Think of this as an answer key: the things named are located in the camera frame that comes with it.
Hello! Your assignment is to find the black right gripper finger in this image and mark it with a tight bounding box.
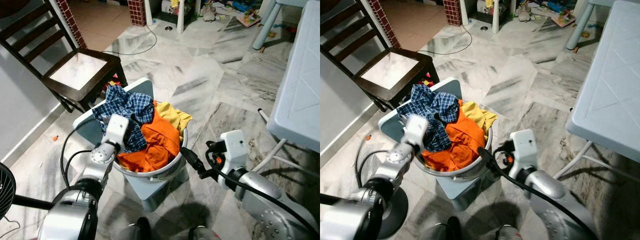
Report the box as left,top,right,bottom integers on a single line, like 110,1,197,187
179,146,211,180
477,146,506,174

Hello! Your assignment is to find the blue plaid shirt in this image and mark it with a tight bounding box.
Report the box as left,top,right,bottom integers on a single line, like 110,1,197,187
396,84,460,154
91,84,155,154

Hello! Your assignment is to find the orange garment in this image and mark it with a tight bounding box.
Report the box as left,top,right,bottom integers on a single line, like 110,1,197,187
117,100,182,174
422,99,487,173

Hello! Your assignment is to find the yellow garment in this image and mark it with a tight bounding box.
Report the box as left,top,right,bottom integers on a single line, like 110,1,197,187
460,100,499,139
156,101,194,141

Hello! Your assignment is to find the grey laundry basket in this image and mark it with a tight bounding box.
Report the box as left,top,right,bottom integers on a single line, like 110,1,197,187
72,77,191,214
377,77,494,211

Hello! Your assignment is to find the robot right leg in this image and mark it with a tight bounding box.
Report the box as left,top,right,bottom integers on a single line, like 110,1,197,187
189,225,221,240
495,225,526,240

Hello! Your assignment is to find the red brick pillar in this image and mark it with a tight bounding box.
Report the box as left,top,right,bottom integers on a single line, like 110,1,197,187
442,0,464,27
127,0,147,27
55,0,84,50
369,0,401,50

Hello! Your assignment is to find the white plastic folding table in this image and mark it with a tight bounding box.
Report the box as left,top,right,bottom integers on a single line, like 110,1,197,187
250,0,320,176
552,0,640,184

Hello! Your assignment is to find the grey plush toy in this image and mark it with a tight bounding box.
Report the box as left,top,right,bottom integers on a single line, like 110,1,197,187
201,0,219,22
517,0,534,22

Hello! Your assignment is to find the small pale plastic table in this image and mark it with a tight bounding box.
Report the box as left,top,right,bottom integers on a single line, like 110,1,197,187
566,0,617,51
252,0,309,51

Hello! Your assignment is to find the colourful picture book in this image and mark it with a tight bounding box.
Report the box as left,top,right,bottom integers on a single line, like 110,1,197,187
235,9,262,29
550,9,576,29

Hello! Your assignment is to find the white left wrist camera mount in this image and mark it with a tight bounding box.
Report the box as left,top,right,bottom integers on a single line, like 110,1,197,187
102,114,130,151
402,114,430,151

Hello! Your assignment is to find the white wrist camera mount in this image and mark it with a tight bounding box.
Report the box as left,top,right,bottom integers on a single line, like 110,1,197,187
510,129,539,170
220,130,249,174
102,114,130,151
402,114,430,151

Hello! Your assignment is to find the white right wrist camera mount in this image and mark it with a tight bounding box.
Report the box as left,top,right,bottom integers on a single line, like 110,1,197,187
510,129,539,170
220,130,249,174

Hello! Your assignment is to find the thin black floor cable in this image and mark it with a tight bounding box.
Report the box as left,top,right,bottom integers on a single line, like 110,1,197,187
417,24,474,56
102,24,159,56

